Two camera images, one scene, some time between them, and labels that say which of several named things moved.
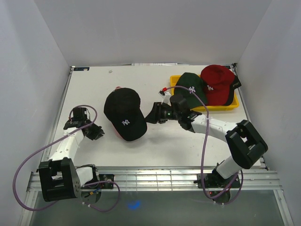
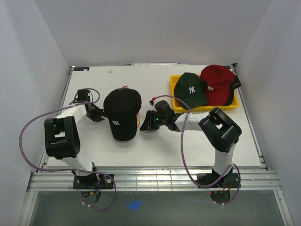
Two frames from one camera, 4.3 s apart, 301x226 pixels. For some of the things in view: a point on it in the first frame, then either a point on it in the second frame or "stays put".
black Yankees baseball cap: (122, 107) stays put
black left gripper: (96, 135) → (97, 117)
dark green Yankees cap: (194, 82) stays put
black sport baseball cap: (235, 84) stays put
